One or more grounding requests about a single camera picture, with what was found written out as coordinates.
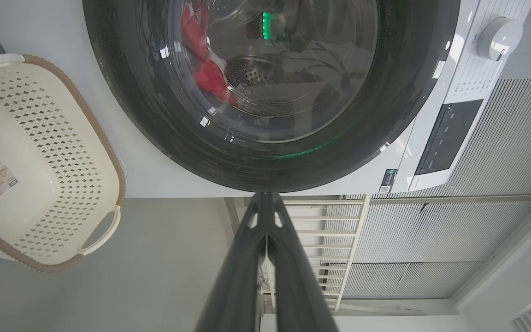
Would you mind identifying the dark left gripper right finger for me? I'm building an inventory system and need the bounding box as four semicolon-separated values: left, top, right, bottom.
265;191;340;332

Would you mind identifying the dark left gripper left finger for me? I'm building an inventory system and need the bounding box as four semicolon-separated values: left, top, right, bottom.
195;191;267;332

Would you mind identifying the black round glass washer door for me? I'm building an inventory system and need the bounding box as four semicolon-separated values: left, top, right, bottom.
83;0;461;193

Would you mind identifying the red and white garment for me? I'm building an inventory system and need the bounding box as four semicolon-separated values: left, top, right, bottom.
180;2;238;107

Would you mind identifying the white front-load washing machine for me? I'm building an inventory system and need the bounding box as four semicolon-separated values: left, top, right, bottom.
0;0;531;199

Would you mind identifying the dark washing machine control panel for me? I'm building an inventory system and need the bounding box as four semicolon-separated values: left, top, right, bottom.
414;99;484;176

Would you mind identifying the cream basket with brown rim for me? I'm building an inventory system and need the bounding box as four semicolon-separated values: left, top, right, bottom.
0;54;126;273

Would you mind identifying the white washing machine dial knob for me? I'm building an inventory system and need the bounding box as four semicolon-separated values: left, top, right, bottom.
476;17;524;61

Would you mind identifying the small dark QR sticker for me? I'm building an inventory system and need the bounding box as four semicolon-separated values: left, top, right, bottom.
378;168;400;194

